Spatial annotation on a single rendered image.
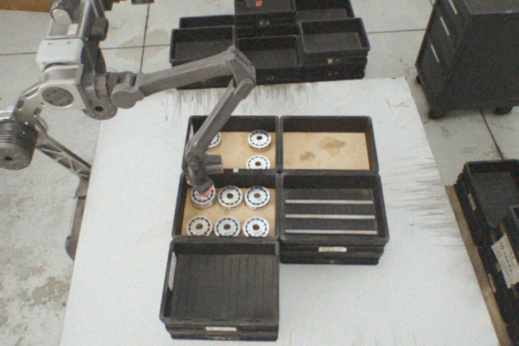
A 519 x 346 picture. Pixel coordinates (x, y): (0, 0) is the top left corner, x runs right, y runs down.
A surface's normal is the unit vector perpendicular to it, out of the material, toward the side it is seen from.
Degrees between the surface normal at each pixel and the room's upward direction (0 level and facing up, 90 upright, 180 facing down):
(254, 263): 0
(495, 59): 90
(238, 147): 0
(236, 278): 0
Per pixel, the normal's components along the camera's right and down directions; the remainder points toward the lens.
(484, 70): 0.06, 0.80
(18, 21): -0.03, -0.60
